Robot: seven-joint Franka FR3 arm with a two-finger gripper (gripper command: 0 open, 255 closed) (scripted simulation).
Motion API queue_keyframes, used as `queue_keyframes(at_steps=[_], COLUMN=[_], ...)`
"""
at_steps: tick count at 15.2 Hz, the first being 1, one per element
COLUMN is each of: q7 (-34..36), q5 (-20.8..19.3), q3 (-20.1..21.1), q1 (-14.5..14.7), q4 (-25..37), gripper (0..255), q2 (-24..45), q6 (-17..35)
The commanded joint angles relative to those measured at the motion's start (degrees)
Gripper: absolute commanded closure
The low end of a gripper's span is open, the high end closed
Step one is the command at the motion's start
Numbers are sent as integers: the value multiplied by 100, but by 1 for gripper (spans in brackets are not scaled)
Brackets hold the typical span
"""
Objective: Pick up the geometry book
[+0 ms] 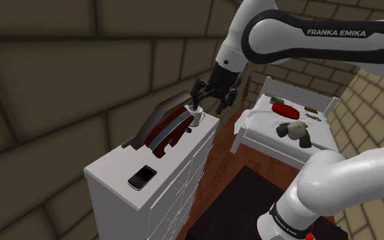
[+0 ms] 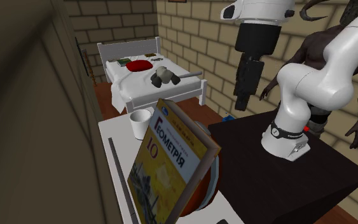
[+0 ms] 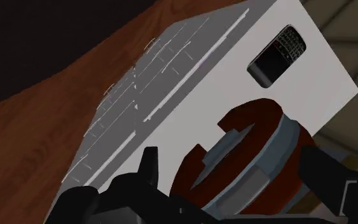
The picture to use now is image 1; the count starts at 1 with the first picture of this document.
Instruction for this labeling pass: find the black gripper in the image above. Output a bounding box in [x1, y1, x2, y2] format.
[190, 61, 243, 115]

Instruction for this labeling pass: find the white mug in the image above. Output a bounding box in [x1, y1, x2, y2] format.
[186, 104, 206, 128]

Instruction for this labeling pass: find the red-brown bag with grey stripe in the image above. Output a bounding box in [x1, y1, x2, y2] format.
[143, 106, 194, 160]

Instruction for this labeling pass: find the white bed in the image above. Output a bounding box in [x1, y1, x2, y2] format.
[230, 76, 341, 170]

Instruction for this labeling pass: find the white chest of drawers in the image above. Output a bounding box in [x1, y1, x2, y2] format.
[83, 109, 220, 240]

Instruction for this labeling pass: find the black mobile phone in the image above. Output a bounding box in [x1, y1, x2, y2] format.
[127, 164, 158, 192]

